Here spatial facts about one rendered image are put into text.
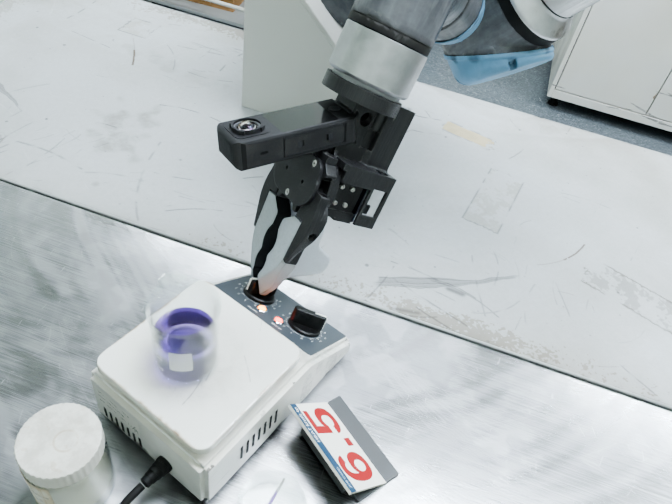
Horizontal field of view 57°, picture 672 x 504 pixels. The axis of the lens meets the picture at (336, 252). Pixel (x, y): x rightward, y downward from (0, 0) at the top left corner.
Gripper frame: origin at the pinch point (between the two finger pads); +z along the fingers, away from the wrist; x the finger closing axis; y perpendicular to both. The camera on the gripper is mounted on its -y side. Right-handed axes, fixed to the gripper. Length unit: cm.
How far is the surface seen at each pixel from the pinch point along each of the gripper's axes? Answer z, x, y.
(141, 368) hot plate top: 5.6, -6.9, -11.4
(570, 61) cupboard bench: -50, 131, 193
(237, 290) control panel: 1.9, 0.5, -1.2
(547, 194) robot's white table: -15.7, 5.9, 42.7
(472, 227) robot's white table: -8.8, 4.5, 30.2
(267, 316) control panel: 1.9, -3.6, 0.2
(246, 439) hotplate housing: 7.3, -13.2, -4.0
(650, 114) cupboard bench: -46, 106, 226
